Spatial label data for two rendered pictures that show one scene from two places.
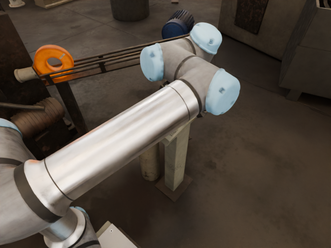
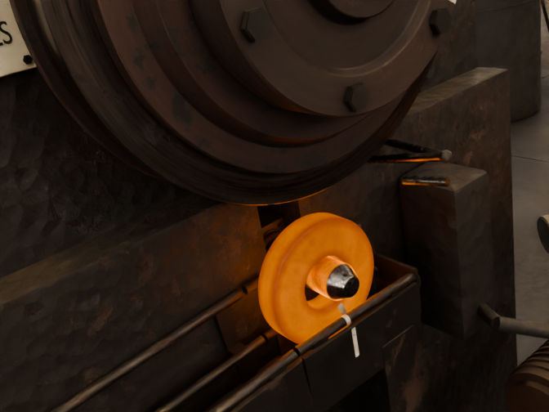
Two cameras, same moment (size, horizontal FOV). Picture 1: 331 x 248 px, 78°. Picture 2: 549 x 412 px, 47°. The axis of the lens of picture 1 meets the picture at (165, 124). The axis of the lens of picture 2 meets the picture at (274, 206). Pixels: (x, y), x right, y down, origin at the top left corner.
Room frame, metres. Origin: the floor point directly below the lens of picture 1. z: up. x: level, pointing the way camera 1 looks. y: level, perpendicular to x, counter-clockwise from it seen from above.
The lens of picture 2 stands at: (-0.07, 0.81, 1.14)
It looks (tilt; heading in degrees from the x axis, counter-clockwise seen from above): 24 degrees down; 16
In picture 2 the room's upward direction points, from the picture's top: 11 degrees counter-clockwise
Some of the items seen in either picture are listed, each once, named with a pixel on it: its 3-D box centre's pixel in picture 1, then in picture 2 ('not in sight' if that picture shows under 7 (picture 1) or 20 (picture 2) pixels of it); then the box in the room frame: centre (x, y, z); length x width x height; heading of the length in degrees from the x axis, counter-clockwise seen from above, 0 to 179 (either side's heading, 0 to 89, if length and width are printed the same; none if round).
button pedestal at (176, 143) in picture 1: (175, 155); not in sight; (0.61, -0.05, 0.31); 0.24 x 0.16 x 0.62; 140
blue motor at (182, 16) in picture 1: (180, 27); not in sight; (2.55, -0.18, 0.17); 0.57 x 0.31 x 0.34; 160
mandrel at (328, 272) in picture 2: not in sight; (301, 264); (0.58, 0.98, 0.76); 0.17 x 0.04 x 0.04; 50
